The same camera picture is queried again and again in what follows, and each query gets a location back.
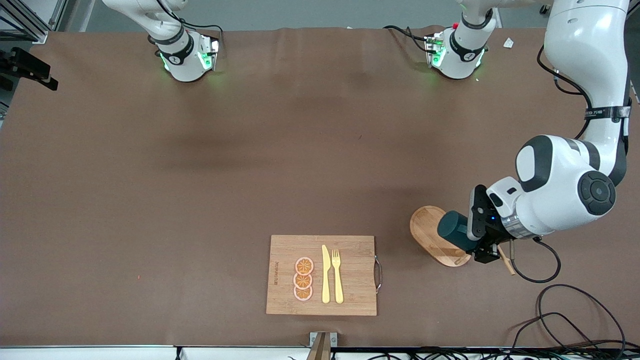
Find dark green cup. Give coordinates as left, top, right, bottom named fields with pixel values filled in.
left=437, top=210, right=476, bottom=252

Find wooden mug tree stand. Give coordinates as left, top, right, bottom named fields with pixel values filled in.
left=409, top=205, right=517, bottom=276

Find wooden cutting board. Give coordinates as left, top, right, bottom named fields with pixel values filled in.
left=265, top=234, right=383, bottom=317

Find yellow plastic fork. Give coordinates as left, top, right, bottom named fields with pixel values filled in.
left=331, top=249, right=345, bottom=305

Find yellow plastic knife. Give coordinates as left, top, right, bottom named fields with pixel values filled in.
left=321, top=244, right=331, bottom=304

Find brown table cover sheet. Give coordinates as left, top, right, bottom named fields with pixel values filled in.
left=0, top=26, right=640, bottom=349

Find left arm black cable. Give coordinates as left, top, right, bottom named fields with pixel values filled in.
left=509, top=45, right=593, bottom=284

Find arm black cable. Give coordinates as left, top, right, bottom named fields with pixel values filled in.
left=155, top=0, right=224, bottom=51
left=509, top=45, right=593, bottom=284

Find long black looped cable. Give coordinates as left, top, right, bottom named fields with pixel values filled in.
left=536, top=284, right=627, bottom=353

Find short black looped cable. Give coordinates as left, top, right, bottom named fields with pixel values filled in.
left=510, top=312, right=601, bottom=353

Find black cable bundle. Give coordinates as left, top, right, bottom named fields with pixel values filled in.
left=345, top=346, right=640, bottom=360

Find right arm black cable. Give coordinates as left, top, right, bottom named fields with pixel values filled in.
left=155, top=0, right=224, bottom=51

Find metal table edge bracket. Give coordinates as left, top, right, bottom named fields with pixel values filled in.
left=306, top=331, right=338, bottom=360

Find black base power cable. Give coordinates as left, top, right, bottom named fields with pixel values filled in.
left=382, top=24, right=432, bottom=53

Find white table edge rail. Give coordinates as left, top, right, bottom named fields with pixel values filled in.
left=0, top=345, right=311, bottom=360

